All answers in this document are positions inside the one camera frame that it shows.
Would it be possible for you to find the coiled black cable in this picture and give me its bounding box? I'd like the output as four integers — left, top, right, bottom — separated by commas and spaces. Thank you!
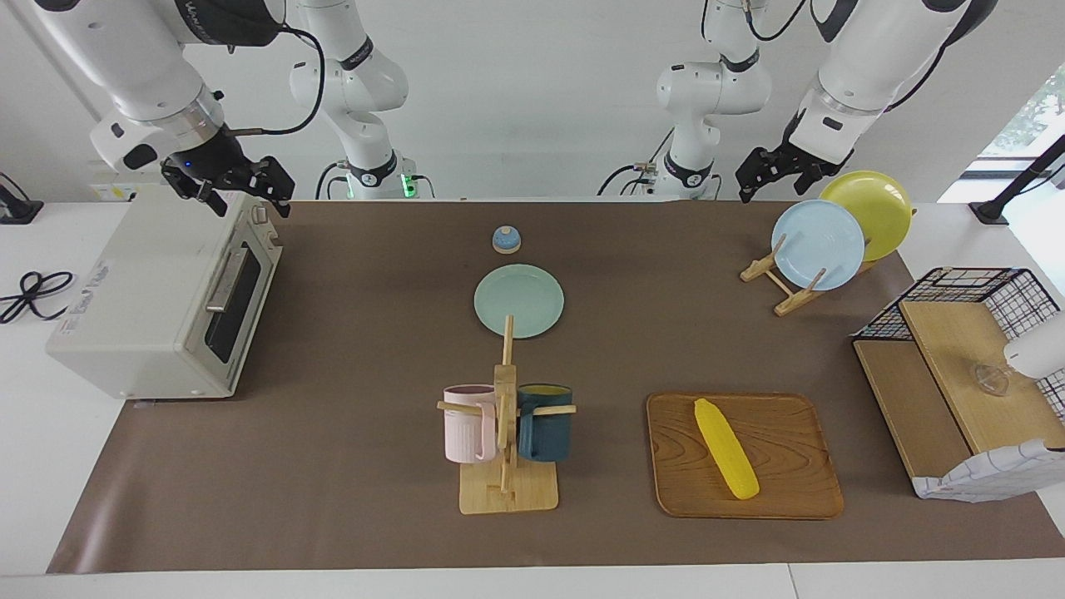
0, 270, 76, 325

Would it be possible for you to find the black wire basket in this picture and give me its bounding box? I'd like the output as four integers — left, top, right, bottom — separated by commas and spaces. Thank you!
853, 267, 1065, 417

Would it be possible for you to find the yellow plate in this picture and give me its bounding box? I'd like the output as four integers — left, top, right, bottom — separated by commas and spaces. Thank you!
820, 171, 914, 262

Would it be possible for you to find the wooden mug tree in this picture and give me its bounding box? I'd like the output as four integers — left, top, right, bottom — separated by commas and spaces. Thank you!
438, 314, 577, 515

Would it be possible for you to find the light blue plate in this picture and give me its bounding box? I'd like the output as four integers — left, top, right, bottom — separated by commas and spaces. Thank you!
771, 200, 866, 291

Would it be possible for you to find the wooden plate rack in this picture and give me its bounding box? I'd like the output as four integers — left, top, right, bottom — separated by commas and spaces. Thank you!
741, 208, 916, 317

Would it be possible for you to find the pale green plate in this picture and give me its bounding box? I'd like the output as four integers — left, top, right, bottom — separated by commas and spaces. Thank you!
474, 264, 565, 339

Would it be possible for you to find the brown table mat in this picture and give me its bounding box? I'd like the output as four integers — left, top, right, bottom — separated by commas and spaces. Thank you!
47, 200, 1065, 575

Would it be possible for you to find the wooden serving tray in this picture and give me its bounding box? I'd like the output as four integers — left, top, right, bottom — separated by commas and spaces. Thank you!
646, 393, 845, 521

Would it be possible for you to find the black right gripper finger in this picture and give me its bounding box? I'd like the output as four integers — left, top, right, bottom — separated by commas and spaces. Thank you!
161, 166, 228, 218
249, 156, 295, 220

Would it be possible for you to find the two-tier wooden shelf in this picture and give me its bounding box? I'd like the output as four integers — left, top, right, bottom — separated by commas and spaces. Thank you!
853, 299, 1065, 500

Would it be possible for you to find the cream toaster oven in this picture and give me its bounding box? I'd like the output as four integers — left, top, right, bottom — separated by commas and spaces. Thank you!
46, 185, 282, 401

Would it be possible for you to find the white rounded device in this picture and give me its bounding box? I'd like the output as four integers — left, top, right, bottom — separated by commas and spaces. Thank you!
1003, 312, 1065, 380

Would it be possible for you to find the white wall socket box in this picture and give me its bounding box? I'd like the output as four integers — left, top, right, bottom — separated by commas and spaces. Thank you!
90, 162, 171, 203

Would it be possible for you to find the yellow corn cob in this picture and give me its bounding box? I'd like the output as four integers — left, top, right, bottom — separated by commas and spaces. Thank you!
695, 399, 760, 501

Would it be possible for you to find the glass oven door with handle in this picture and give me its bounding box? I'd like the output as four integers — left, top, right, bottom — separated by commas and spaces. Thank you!
202, 223, 282, 397

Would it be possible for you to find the white checked cloth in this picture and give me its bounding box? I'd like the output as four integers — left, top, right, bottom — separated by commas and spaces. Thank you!
911, 439, 1065, 502

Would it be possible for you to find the pink mug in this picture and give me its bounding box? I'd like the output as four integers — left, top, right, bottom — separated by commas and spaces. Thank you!
443, 384, 498, 464

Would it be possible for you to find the dark teal mug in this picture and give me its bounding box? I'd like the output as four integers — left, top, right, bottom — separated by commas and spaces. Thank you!
518, 384, 574, 463

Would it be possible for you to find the clear drinking glass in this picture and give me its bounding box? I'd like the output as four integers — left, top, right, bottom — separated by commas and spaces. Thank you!
968, 359, 1013, 398

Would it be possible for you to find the small black clamp stand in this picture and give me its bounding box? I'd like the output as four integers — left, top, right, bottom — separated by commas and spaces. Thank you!
0, 173, 44, 225

